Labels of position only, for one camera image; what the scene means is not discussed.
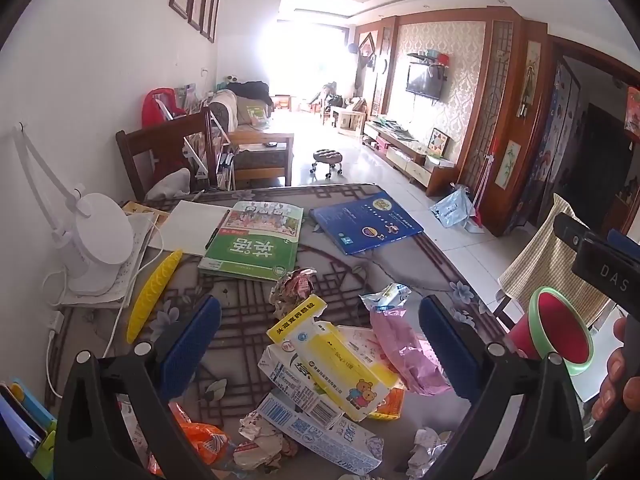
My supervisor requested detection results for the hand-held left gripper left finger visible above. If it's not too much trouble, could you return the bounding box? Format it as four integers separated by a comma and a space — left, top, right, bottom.
54, 296, 222, 480

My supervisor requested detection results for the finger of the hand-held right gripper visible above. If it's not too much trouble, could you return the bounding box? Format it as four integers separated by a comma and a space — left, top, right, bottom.
552, 212, 591, 256

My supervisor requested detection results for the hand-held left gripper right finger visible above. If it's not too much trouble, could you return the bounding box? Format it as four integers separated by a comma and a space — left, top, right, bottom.
418, 295, 586, 480

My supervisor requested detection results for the pink plastic bag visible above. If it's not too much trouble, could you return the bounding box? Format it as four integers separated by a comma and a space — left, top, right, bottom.
369, 307, 453, 397

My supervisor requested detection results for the red bucket with green rim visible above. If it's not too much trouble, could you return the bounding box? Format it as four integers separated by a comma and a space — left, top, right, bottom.
510, 285, 596, 377

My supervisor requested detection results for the blue white snack wrapper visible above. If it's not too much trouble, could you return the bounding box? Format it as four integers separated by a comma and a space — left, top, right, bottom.
361, 283, 412, 315

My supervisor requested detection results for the orange yellow packet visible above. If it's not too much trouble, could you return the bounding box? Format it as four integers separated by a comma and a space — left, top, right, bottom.
369, 386, 406, 422

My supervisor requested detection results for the orange snack bag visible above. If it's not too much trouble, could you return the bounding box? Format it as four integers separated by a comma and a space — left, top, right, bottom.
147, 402, 238, 478

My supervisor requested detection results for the yellow white medicine box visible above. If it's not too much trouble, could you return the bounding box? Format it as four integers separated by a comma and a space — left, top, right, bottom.
266, 300, 399, 423

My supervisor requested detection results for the silver wrapper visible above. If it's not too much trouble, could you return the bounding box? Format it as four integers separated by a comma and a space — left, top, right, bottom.
406, 426, 456, 480

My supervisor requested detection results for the white milk carton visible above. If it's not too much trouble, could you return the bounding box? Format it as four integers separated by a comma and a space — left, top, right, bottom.
257, 344, 346, 423

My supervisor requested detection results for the red white wrapper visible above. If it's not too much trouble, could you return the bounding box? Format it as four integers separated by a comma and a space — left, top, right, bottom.
270, 267, 319, 320

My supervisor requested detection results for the long white blue carton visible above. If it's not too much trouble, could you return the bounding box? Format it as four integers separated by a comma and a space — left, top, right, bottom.
256, 391, 386, 477

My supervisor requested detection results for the person's right hand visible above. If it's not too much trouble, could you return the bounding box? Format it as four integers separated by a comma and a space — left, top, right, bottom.
592, 316, 640, 421

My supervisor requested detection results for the yellow checked cloth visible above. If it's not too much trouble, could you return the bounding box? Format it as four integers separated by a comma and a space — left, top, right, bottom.
498, 192, 616, 326

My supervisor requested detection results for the yellow corn-shaped pen case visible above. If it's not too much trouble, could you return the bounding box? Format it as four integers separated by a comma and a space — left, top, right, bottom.
126, 249, 184, 345

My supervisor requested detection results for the cloth-covered wooden chair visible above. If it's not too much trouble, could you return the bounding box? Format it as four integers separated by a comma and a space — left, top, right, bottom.
492, 294, 521, 331

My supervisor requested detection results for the printed door curtain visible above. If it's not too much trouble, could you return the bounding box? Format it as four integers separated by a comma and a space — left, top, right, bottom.
515, 57, 581, 226

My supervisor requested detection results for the white mop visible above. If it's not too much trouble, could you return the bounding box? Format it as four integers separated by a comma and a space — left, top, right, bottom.
470, 150, 496, 233

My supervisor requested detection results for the green textbook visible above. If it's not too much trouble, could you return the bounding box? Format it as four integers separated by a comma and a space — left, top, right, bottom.
198, 201, 304, 281

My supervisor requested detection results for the black pen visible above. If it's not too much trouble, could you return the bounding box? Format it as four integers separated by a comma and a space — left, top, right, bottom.
205, 210, 231, 256

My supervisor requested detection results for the white paper sheet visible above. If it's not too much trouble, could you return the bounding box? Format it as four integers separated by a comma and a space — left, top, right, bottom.
148, 200, 232, 256

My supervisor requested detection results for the light blue plastic bag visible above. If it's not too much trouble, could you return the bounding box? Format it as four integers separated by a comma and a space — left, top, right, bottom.
430, 192, 476, 228

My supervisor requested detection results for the red hanging lantern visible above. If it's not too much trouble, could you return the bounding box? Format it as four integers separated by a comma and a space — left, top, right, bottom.
624, 86, 640, 141

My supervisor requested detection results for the white desk lamp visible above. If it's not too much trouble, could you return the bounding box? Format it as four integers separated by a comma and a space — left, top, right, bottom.
12, 122, 136, 296

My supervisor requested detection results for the blue book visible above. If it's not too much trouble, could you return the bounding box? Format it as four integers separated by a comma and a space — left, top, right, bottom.
310, 196, 425, 256

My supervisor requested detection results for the white cloth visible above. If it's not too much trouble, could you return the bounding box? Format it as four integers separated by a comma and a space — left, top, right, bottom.
146, 167, 192, 201

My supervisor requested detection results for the wooden television cabinet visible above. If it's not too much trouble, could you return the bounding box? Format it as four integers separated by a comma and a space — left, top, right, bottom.
362, 120, 461, 196

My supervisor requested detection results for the white book rack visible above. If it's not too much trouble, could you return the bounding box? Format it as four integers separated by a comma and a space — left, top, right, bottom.
182, 120, 236, 188

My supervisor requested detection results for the wooden coffee table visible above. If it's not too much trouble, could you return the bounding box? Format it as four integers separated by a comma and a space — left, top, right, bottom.
227, 130, 296, 188

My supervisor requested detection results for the dark wooden chair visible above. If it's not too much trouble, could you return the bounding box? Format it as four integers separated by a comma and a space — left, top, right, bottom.
116, 107, 221, 201

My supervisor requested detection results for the round wheeled stool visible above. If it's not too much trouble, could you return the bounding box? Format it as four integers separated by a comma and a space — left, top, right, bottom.
310, 149, 345, 178

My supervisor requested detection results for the sofa with cushions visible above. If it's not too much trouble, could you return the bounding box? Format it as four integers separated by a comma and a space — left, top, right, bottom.
209, 80, 275, 131

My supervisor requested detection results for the small wooden table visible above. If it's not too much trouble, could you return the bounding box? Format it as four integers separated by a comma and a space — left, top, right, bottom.
330, 105, 368, 136

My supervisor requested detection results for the bamboo wall painting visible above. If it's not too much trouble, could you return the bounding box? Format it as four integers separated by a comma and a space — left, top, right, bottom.
497, 141, 521, 191

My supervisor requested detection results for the wall television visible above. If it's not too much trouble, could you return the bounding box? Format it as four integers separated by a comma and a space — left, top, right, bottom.
405, 62, 446, 102

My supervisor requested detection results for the wall shelf with items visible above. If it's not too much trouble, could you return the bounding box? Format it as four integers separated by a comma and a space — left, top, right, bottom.
407, 50, 453, 68

